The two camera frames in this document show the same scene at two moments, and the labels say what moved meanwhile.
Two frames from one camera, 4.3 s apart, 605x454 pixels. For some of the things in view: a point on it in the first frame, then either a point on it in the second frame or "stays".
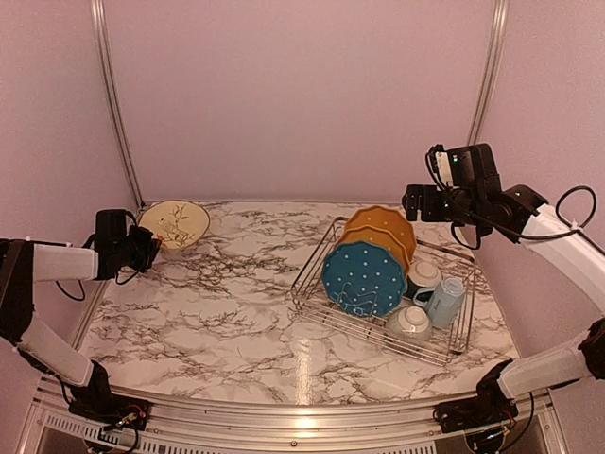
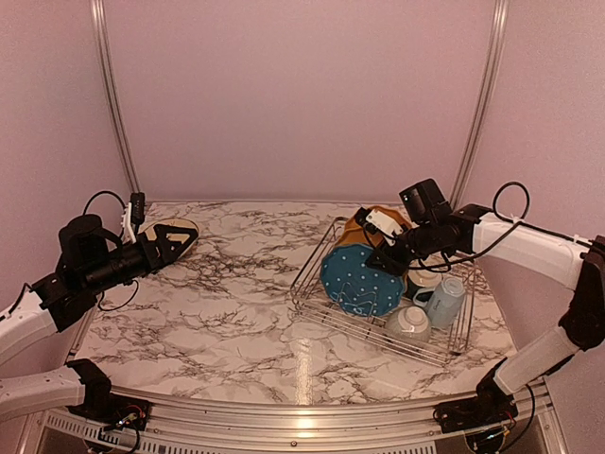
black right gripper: [413, 194] -> [392, 266]
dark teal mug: [420, 294] stays
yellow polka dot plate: [376, 235] stays
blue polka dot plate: [364, 279] stays
